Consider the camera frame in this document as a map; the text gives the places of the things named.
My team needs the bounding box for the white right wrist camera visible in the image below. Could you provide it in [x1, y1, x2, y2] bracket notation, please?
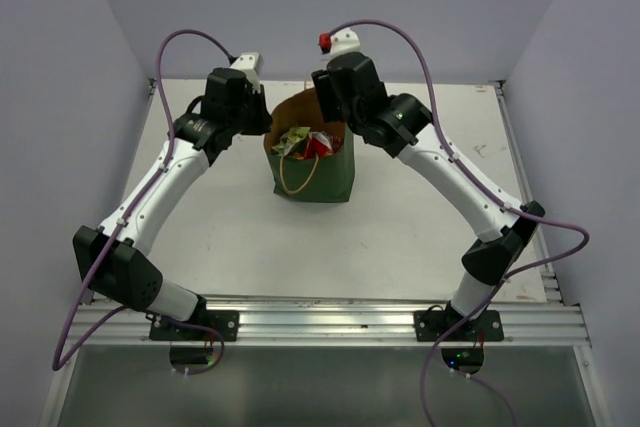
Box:
[318, 28, 361, 60]

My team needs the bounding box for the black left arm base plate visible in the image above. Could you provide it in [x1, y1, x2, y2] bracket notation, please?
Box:
[145, 309, 240, 342]

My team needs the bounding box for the green Himalaya mints packet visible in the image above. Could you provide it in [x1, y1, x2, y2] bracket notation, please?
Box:
[271, 126, 310, 157]

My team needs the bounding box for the green and brown paper bag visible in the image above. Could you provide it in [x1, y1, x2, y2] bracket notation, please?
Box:
[263, 88, 355, 203]

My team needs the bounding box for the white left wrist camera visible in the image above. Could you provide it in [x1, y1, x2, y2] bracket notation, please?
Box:
[230, 52, 262, 93]

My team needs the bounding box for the aluminium mounting rail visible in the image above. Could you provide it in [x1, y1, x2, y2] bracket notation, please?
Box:
[63, 299, 594, 348]

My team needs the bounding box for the red candy snack bag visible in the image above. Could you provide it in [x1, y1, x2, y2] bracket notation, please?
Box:
[285, 131, 344, 160]

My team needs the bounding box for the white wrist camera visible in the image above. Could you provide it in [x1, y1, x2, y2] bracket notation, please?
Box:
[230, 52, 262, 93]
[318, 28, 361, 60]

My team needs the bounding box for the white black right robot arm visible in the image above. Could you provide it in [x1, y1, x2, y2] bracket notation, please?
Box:
[311, 52, 545, 340]

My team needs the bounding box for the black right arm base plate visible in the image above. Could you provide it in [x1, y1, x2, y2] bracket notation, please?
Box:
[413, 307, 502, 343]

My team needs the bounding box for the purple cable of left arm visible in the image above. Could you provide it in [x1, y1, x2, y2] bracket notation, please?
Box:
[51, 29, 235, 376]

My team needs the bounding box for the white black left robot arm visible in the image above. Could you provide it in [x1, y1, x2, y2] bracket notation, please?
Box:
[73, 57, 271, 340]

